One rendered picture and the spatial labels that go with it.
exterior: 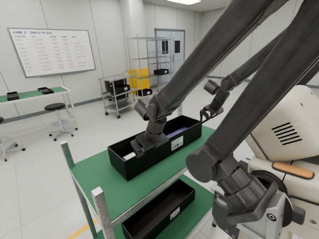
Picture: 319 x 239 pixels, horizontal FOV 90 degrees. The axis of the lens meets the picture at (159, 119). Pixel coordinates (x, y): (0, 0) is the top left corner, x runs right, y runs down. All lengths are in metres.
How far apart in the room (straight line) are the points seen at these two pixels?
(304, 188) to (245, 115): 0.22
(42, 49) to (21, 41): 0.42
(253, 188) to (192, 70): 0.28
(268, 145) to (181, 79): 0.27
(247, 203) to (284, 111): 0.21
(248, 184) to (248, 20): 0.31
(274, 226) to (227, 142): 0.18
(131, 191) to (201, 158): 0.44
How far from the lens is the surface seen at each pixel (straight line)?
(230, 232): 0.73
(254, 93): 0.31
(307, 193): 0.49
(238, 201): 0.41
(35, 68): 5.29
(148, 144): 0.58
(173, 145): 0.91
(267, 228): 0.44
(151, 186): 0.76
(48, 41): 5.35
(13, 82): 5.31
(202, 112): 0.86
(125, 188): 0.78
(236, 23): 0.32
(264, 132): 0.47
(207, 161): 0.38
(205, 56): 0.35
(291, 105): 0.45
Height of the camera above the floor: 1.50
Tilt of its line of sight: 24 degrees down
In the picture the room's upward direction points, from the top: 3 degrees counter-clockwise
